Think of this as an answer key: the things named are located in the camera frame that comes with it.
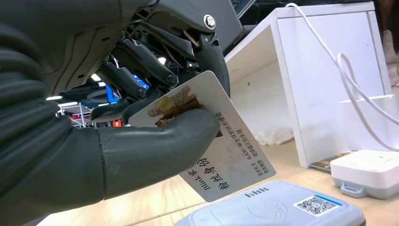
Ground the white ID card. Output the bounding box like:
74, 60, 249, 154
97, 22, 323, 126
128, 71, 277, 203

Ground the colourful printed card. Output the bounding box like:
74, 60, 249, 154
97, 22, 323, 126
309, 151, 356, 172

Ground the guest person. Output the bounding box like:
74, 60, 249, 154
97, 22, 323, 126
373, 0, 399, 96

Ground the crumpled clear plastic bag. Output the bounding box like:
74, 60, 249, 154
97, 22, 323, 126
255, 127, 294, 146

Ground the white desk shelf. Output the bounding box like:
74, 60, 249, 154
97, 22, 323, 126
224, 1, 394, 169

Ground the white power strip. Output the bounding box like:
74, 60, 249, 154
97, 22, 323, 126
329, 149, 399, 200

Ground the white charger cable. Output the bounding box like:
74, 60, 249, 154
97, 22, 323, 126
285, 2, 399, 153

